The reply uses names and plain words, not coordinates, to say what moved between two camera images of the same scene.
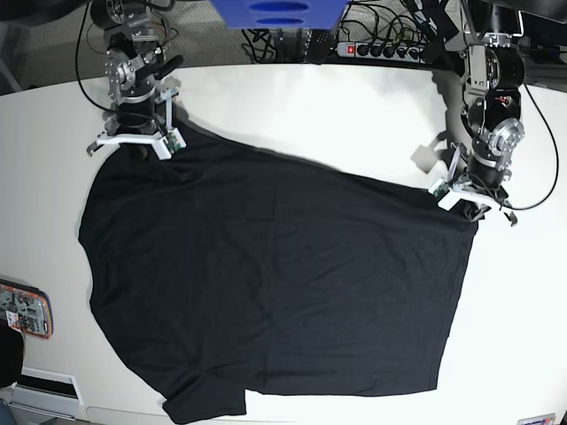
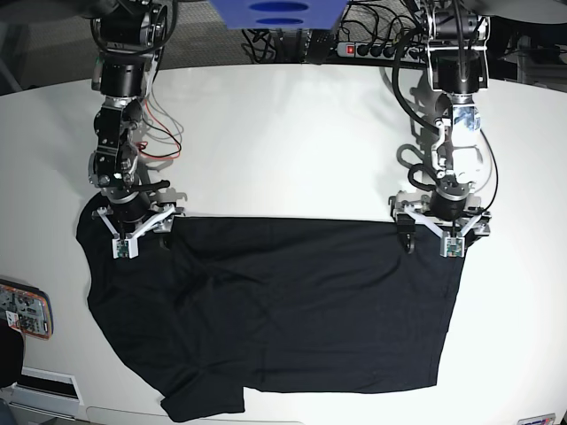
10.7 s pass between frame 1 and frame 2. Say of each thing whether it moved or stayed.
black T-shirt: moved
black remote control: stayed
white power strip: stayed
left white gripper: moved
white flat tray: stayed
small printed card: stayed
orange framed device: stayed
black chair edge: stayed
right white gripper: moved
